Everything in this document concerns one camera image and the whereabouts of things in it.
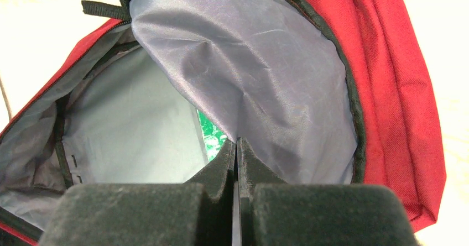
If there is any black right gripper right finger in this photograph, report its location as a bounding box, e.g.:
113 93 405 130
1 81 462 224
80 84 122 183
236 138 418 245

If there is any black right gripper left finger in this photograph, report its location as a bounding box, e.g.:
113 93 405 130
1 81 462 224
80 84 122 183
39 141 236 245

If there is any green activity book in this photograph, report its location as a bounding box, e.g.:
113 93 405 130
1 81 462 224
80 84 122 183
197 110 227 161

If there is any red student backpack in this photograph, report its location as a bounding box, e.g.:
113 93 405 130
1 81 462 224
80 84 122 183
1 0 446 245

